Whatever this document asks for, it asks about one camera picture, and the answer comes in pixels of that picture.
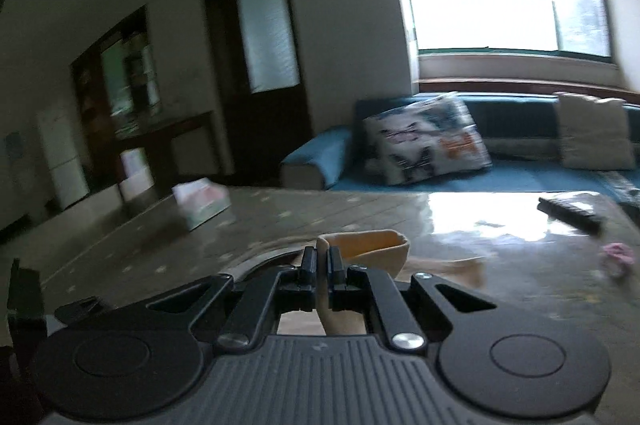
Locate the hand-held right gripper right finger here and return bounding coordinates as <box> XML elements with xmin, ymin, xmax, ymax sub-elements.
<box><xmin>326</xmin><ymin>248</ymin><xmax>497</xmax><ymax>352</ymax></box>

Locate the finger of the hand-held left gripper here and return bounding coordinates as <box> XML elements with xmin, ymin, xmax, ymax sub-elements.
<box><xmin>54</xmin><ymin>296</ymin><xmax>109</xmax><ymax>324</ymax></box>

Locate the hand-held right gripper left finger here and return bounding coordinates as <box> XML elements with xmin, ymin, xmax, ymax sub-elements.
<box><xmin>144</xmin><ymin>247</ymin><xmax>317</xmax><ymax>352</ymax></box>

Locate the cream long-sleeve garment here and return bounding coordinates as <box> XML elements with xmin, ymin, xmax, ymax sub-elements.
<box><xmin>277</xmin><ymin>229</ymin><xmax>485</xmax><ymax>337</ymax></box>

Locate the quilted star table cover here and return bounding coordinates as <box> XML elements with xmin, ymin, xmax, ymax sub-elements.
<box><xmin>0</xmin><ymin>185</ymin><xmax>640</xmax><ymax>406</ymax></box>

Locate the white tissue box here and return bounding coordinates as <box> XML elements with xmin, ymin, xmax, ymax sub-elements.
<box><xmin>171</xmin><ymin>178</ymin><xmax>232</xmax><ymax>232</ymax></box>

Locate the white refrigerator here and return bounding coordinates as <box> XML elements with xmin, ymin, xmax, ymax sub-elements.
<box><xmin>35</xmin><ymin>104</ymin><xmax>92</xmax><ymax>212</ymax></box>

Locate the butterfly print pillow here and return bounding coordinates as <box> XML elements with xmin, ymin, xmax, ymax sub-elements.
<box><xmin>362</xmin><ymin>92</ymin><xmax>493</xmax><ymax>187</ymax></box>

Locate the dark wooden sideboard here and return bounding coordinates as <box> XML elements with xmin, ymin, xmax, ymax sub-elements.
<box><xmin>114</xmin><ymin>111</ymin><xmax>217</xmax><ymax>188</ymax></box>

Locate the dark door with frosted glass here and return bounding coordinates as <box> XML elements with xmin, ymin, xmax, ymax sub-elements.
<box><xmin>201</xmin><ymin>0</ymin><xmax>312</xmax><ymax>191</ymax></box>

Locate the teal sofa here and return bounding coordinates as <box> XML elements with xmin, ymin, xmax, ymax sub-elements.
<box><xmin>279</xmin><ymin>91</ymin><xmax>640</xmax><ymax>206</ymax></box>

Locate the dark display cabinet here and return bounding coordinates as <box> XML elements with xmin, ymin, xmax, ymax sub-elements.
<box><xmin>69</xmin><ymin>5</ymin><xmax>162</xmax><ymax>143</ymax></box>

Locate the black remote control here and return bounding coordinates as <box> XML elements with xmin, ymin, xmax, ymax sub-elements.
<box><xmin>537</xmin><ymin>192</ymin><xmax>607</xmax><ymax>236</ymax></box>

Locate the pink hair scrunchie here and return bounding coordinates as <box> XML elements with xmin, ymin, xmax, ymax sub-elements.
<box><xmin>599</xmin><ymin>242</ymin><xmax>636</xmax><ymax>278</ymax></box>

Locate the plain grey pillow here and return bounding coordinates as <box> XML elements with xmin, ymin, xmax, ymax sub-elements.
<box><xmin>554</xmin><ymin>92</ymin><xmax>637</xmax><ymax>171</ymax></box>

